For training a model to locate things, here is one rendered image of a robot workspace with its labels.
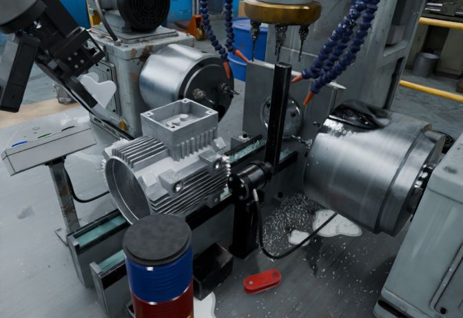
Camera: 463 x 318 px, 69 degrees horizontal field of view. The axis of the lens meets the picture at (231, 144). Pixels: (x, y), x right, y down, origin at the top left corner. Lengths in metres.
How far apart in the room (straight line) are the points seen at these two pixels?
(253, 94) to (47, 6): 0.65
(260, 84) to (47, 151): 0.59
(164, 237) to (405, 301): 0.55
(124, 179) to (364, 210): 0.49
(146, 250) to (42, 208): 0.78
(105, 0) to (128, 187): 0.70
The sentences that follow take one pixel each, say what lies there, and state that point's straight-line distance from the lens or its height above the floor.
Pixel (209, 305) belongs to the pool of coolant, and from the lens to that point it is 0.76.
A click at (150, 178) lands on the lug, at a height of 1.08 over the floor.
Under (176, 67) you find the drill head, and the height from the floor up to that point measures 1.14.
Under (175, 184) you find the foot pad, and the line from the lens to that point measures 0.61.
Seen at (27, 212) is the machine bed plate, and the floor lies 0.80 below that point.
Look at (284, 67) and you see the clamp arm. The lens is 0.65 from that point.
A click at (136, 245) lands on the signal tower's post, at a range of 0.31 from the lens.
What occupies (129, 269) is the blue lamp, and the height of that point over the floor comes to 1.20.
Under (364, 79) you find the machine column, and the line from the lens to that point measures 0.98.
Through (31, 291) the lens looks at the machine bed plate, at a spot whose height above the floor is 0.80.
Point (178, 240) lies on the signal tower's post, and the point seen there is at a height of 1.22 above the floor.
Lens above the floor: 1.44
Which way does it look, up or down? 31 degrees down
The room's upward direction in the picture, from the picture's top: 3 degrees clockwise
